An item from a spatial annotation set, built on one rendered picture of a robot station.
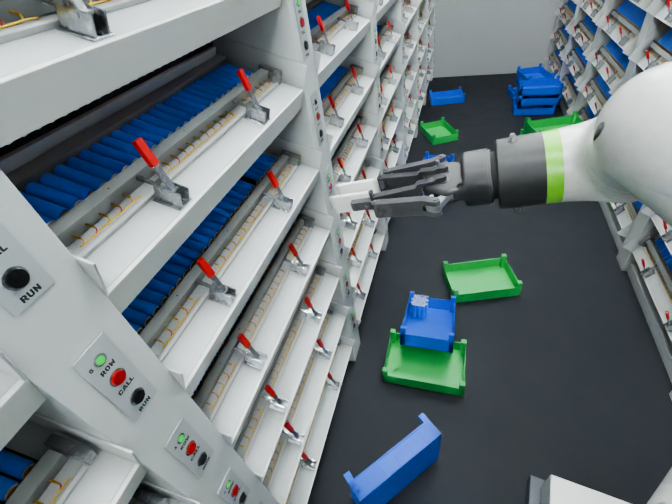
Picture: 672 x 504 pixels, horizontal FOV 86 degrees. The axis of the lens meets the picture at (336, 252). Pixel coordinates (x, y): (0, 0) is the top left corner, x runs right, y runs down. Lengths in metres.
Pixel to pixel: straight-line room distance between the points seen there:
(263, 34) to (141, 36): 0.42
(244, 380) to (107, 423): 0.34
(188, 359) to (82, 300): 0.22
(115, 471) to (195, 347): 0.17
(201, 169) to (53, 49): 0.23
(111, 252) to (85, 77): 0.18
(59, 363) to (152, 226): 0.18
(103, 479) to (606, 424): 1.45
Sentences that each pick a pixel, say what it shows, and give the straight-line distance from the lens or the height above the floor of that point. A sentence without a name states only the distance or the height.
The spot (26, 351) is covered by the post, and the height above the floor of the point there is 1.12.
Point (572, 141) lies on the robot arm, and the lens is 0.51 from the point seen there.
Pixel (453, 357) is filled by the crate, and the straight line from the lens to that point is 1.60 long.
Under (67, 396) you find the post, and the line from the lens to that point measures 0.45.
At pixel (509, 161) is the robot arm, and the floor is 1.11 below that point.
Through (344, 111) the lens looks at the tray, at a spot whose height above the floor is 0.91.
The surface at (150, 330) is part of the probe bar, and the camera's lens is 0.60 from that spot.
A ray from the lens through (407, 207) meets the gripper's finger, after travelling 0.51.
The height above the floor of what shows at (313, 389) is 0.32.
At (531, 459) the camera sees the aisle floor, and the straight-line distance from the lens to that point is 1.48.
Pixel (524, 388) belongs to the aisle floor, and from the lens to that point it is 1.59.
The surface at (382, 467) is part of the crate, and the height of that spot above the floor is 0.20.
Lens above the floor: 1.34
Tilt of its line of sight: 41 degrees down
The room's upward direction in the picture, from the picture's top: 10 degrees counter-clockwise
